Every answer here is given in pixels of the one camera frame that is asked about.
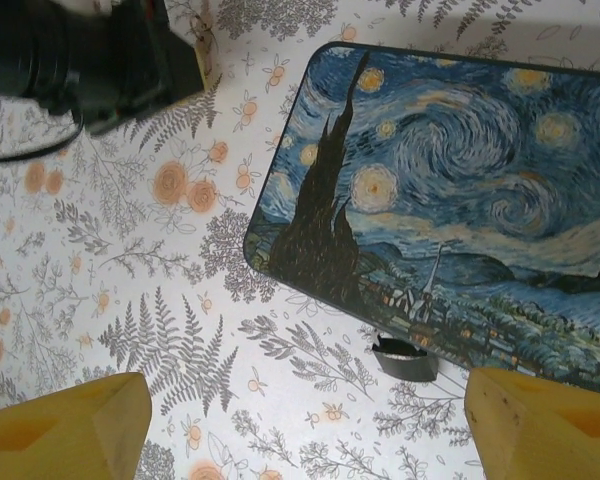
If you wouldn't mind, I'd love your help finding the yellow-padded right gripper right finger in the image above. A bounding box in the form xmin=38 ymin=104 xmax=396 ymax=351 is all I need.
xmin=464 ymin=367 xmax=600 ymax=480

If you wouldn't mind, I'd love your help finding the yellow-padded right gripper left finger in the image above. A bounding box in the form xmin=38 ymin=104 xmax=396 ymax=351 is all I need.
xmin=0 ymin=372 xmax=154 ymax=480

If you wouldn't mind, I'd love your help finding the starry night painted box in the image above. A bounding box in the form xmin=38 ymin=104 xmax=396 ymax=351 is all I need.
xmin=243 ymin=43 xmax=600 ymax=401

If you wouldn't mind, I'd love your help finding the floral tablecloth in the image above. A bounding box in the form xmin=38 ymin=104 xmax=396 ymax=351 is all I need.
xmin=0 ymin=0 xmax=600 ymax=480

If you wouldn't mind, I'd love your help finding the thin black left gripper cable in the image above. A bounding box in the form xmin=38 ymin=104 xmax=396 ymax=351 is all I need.
xmin=0 ymin=127 xmax=84 ymax=162

